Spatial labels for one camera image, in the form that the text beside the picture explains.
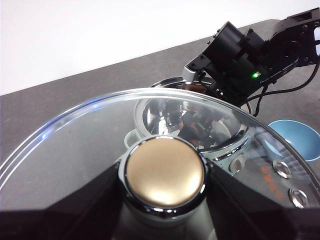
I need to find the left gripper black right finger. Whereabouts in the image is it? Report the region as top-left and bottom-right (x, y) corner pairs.
(206, 161), (320, 240)

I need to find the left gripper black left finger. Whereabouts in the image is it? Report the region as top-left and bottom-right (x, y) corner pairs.
(0, 161), (126, 240)

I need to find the glass lid with green knob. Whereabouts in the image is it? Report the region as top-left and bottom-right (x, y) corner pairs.
(0, 87), (320, 240)

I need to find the pale green electric steamer pot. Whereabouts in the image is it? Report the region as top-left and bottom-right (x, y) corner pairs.
(124, 76), (254, 176)

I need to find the blue bowl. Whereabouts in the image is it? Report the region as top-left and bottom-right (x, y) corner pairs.
(267, 119), (320, 162)

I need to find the pale grey camera box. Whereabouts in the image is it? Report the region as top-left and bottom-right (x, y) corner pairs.
(183, 63), (204, 83)

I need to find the black cable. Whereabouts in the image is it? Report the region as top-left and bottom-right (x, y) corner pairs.
(246, 62), (320, 118)

